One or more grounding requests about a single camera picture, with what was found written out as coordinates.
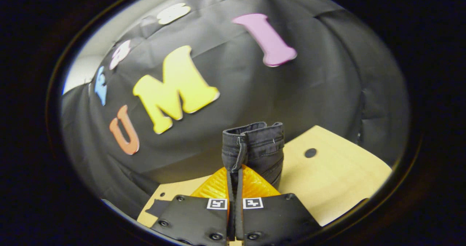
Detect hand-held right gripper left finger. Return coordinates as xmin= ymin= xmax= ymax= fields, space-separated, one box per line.
xmin=151 ymin=166 xmax=235 ymax=246

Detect black backdrop cloth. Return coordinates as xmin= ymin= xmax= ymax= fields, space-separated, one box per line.
xmin=60 ymin=0 xmax=410 ymax=219

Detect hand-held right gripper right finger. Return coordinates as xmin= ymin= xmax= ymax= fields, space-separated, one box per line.
xmin=235 ymin=165 xmax=322 ymax=246

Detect black jeans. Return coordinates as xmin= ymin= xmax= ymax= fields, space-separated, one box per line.
xmin=145 ymin=122 xmax=285 ymax=218

